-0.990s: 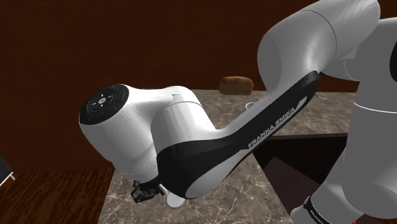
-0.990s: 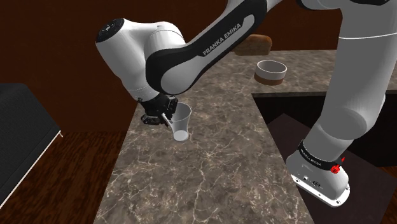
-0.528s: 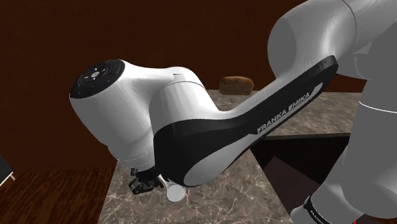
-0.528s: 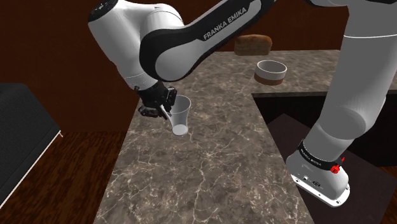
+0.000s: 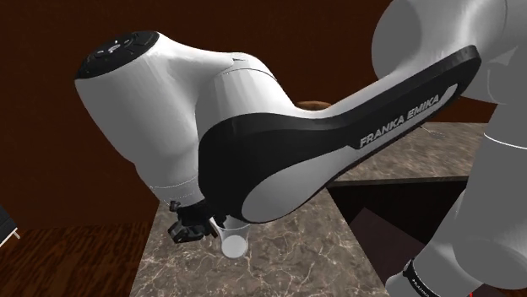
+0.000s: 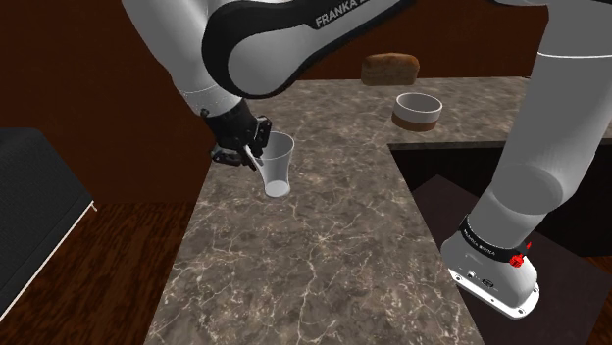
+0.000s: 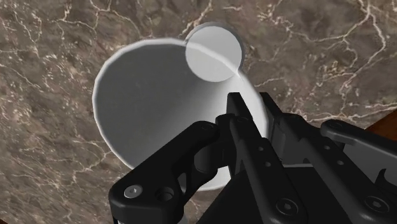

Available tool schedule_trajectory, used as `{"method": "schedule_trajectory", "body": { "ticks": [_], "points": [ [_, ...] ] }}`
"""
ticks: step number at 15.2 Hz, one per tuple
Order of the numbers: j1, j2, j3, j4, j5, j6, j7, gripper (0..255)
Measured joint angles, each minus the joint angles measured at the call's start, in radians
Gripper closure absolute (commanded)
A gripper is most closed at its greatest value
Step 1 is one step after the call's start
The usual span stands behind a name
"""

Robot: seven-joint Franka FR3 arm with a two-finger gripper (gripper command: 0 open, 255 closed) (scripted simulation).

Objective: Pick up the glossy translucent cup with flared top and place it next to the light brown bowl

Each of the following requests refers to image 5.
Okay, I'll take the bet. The black chair with white legs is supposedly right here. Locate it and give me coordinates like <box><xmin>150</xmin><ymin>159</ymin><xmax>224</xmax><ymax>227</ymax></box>
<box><xmin>0</xmin><ymin>204</ymin><xmax>21</xmax><ymax>248</ymax></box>

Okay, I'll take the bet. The white mug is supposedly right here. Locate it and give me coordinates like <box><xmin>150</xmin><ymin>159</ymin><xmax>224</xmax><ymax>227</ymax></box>
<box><xmin>209</xmin><ymin>215</ymin><xmax>252</xmax><ymax>260</ymax></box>

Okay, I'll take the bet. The brown round object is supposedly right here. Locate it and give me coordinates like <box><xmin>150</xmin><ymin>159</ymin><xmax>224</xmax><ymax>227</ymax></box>
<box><xmin>296</xmin><ymin>100</ymin><xmax>333</xmax><ymax>111</ymax></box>

